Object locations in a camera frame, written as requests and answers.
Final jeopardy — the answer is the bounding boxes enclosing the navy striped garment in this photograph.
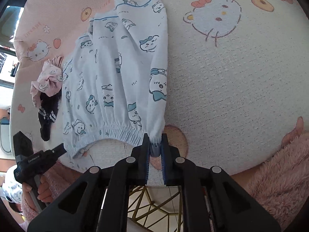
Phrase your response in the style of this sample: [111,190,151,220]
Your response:
[38,90,62,141]

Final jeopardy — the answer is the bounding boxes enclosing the person's left hand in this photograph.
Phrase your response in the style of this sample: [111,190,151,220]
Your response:
[22,175,53,211]

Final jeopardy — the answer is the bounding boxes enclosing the gold wire stool frame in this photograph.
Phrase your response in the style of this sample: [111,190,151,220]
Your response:
[127,186,183,231]

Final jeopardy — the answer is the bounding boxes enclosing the pink Hello Kitty blanket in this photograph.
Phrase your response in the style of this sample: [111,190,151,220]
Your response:
[10,0,308,174]

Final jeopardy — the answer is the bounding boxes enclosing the pink cartoon pajama garment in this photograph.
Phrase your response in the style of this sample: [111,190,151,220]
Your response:
[30,55,63,108]

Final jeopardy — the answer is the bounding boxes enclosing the person's right hand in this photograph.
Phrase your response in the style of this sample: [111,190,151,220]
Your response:
[281,117,304,148]

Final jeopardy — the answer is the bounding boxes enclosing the light blue cartoon pajama pants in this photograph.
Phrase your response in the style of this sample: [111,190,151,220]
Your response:
[62,0,168,158]

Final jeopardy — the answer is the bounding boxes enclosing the pink fuzzy right sleeve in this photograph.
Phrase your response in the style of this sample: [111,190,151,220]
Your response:
[229,132,309,232]

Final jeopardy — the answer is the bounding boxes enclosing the dark window frame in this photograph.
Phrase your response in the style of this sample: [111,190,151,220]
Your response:
[1,0,27,89]

